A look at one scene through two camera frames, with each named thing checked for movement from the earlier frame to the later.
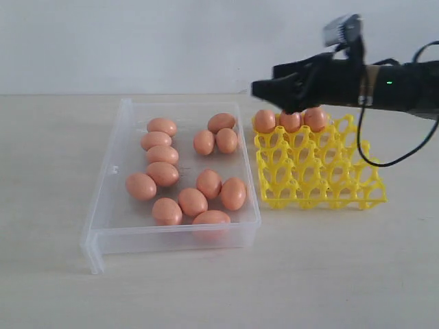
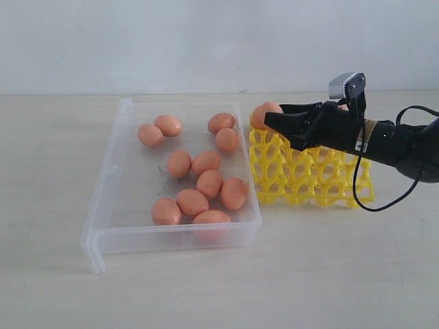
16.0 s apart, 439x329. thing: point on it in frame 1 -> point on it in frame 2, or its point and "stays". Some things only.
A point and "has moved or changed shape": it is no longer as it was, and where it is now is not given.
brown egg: (192, 202) stays
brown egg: (233, 193) stays
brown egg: (167, 212) stays
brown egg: (265, 120) has moved or changed shape
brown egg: (140, 186) -> (343, 106)
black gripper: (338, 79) -> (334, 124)
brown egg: (208, 183) stays
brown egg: (204, 142) -> (179, 164)
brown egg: (162, 153) -> (205, 162)
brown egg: (220, 120) stays
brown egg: (226, 140) stays
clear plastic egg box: (178, 176) stays
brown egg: (163, 173) -> (269, 107)
